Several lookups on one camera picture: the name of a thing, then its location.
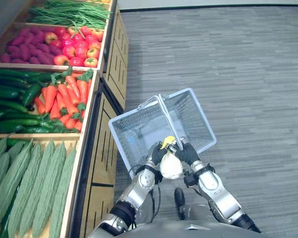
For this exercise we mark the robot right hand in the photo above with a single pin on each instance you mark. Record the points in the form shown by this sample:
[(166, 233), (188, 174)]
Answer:
[(188, 153)]

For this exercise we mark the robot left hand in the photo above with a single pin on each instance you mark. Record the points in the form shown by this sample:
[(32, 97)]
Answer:
[(159, 153)]

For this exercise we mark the yellow white napa cabbage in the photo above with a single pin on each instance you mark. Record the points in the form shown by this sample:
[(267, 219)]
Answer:
[(171, 166)]

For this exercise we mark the grey plastic shopping basket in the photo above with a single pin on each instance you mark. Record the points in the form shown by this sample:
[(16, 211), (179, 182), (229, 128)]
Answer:
[(139, 129)]

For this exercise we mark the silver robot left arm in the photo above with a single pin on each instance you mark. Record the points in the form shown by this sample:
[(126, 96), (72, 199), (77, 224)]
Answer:
[(145, 178)]

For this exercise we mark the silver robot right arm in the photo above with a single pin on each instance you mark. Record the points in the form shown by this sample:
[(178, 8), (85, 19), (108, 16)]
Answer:
[(211, 183)]

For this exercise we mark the wooden vegetable display stand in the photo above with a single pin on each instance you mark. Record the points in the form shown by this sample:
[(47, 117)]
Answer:
[(116, 62), (101, 161)]

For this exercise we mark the dark robot right foot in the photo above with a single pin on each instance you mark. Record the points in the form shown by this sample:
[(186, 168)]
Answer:
[(179, 196)]

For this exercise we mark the silver robot right leg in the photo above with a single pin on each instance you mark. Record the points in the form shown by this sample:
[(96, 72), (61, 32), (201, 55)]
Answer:
[(187, 213)]

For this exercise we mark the grey robot torso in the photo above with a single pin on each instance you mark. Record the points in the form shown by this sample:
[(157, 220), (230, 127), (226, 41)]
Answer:
[(188, 230)]

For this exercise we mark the orange carrot with greens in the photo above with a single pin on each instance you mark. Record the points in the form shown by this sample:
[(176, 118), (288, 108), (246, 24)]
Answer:
[(89, 85), (70, 123), (51, 98), (74, 96), (60, 100), (40, 106), (78, 126), (64, 119), (82, 90), (67, 100), (55, 110), (72, 85)]

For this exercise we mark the orange red tomato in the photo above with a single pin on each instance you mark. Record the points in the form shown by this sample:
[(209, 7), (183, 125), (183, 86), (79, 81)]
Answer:
[(95, 45), (92, 53), (71, 30), (90, 62), (97, 34)]

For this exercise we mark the yellow red tomato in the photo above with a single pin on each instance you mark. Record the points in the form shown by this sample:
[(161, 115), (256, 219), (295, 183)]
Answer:
[(60, 60), (51, 37)]

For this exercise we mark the purple sweet potato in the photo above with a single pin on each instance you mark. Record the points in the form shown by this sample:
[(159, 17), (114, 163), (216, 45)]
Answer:
[(17, 61), (36, 52), (18, 41), (34, 60), (39, 36), (55, 50), (29, 38), (24, 52), (48, 29), (15, 54), (5, 58), (42, 47), (24, 31), (13, 49), (46, 59), (36, 30)]

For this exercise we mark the green long bean pile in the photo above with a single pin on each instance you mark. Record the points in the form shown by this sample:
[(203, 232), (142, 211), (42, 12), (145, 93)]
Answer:
[(72, 12)]

